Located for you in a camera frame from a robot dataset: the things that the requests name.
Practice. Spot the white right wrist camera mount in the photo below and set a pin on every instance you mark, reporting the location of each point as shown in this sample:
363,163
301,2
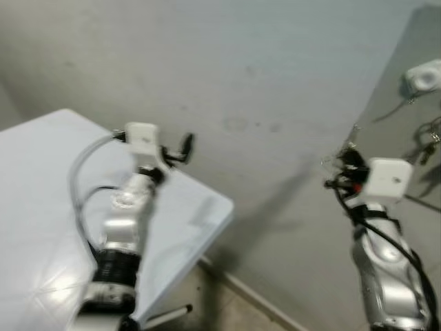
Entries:
389,179

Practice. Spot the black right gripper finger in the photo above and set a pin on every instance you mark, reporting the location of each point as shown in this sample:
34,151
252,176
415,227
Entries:
359,159
347,163

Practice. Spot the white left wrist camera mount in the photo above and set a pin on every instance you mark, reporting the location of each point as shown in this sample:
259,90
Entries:
142,138

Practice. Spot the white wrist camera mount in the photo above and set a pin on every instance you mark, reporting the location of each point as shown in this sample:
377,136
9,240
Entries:
142,138
389,179

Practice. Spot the grey wall panel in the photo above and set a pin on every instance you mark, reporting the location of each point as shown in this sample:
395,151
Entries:
406,41

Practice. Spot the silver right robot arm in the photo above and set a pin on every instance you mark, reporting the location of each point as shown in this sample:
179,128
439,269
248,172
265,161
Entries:
386,276

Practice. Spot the white plastic folding table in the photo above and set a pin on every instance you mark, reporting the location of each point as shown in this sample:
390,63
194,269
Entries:
41,207

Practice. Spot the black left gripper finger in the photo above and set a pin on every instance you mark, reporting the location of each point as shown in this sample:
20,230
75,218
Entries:
187,146

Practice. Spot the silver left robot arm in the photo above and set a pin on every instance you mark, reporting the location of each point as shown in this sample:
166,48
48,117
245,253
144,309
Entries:
120,231

